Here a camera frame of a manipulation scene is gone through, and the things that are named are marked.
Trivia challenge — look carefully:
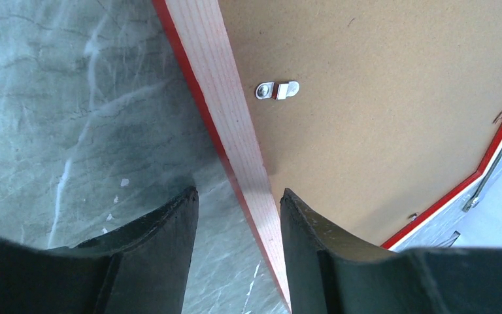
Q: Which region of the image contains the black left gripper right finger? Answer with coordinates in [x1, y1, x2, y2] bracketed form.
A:
[280, 189, 502, 313]

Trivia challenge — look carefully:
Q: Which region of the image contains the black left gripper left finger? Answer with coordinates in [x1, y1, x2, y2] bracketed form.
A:
[0, 187, 199, 313]

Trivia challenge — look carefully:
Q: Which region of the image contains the brown frame backing board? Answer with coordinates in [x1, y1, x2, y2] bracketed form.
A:
[219, 1, 502, 245]

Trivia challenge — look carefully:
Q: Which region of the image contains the red picture frame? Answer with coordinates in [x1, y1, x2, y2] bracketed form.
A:
[154, 1, 502, 304]

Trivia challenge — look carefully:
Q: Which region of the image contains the silver open-end wrench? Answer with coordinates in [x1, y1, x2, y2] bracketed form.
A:
[462, 149, 502, 213]

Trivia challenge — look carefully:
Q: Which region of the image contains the silver frame retaining clip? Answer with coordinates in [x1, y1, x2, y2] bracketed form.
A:
[255, 80, 300, 100]

